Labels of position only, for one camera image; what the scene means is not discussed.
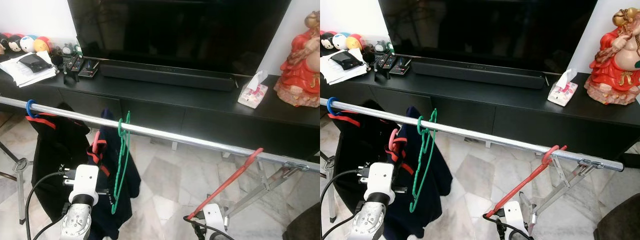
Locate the black TV cabinet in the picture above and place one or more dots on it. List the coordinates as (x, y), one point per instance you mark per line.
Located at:
(210, 110)
(525, 110)

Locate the yellow red bear plush toy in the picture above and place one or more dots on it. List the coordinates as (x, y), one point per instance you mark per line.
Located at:
(355, 42)
(42, 45)

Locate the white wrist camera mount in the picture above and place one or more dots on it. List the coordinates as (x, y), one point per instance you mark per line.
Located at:
(513, 216)
(379, 180)
(214, 217)
(84, 182)

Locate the red robed figurine statue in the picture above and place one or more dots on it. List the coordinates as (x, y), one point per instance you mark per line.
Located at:
(300, 70)
(612, 65)

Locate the silver metal clothes rack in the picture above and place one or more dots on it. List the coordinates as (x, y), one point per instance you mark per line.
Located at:
(475, 133)
(175, 137)

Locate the black shirt with red collar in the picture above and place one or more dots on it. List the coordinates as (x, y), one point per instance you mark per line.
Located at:
(55, 150)
(360, 145)

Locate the white paper stack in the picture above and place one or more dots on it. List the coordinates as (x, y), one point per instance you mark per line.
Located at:
(335, 75)
(20, 77)

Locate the black soundbar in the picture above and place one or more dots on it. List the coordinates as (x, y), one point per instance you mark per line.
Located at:
(475, 73)
(165, 76)

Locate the pink white tissue box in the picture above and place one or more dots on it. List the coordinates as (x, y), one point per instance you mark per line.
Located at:
(562, 92)
(252, 95)

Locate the black pouch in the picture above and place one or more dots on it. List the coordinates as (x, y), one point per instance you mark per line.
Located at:
(347, 60)
(32, 62)

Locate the black Mickey plush toy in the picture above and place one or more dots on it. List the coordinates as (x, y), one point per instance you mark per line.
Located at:
(15, 44)
(327, 41)

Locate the white blue duck plush toy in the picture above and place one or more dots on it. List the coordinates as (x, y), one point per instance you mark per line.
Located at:
(28, 44)
(340, 42)

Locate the green plastic hanger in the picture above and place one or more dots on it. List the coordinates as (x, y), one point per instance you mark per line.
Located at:
(120, 129)
(420, 125)

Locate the red plastic hanger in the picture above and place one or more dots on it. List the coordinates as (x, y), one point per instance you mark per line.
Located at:
(225, 183)
(520, 183)

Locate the navy garment with red trim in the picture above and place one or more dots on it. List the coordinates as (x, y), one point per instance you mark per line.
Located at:
(131, 170)
(440, 175)

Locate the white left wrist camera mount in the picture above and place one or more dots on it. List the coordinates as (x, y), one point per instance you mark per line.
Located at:
(84, 182)
(379, 180)

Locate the salmon pink plastic hanger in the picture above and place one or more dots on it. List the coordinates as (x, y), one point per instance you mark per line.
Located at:
(391, 140)
(94, 142)

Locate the black flat television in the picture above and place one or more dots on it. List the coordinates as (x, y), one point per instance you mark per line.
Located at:
(175, 30)
(490, 30)

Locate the blue plastic hanger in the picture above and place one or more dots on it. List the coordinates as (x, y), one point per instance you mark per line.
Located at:
(329, 106)
(28, 107)

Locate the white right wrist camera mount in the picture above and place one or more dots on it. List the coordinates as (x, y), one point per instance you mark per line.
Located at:
(513, 216)
(214, 217)

